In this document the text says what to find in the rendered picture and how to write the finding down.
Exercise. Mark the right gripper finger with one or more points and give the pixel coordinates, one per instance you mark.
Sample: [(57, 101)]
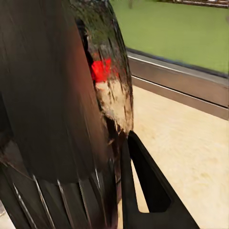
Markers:
[(166, 210)]

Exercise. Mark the countertop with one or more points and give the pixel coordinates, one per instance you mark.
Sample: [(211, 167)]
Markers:
[(191, 148)]

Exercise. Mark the fixed window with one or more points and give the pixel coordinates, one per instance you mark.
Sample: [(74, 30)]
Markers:
[(179, 49)]

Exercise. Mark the electric kettle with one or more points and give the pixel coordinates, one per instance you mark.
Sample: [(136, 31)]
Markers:
[(65, 91)]

